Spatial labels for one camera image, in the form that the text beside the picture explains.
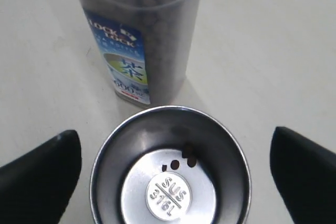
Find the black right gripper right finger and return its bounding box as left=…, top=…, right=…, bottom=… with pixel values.
left=269, top=126, right=335, bottom=223

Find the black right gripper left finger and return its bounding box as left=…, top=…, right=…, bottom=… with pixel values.
left=1, top=130, right=82, bottom=223

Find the steel mug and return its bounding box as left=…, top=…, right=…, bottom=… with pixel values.
left=90, top=105, right=251, bottom=223

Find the clear plastic container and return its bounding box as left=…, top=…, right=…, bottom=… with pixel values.
left=79, top=0, right=200, bottom=108

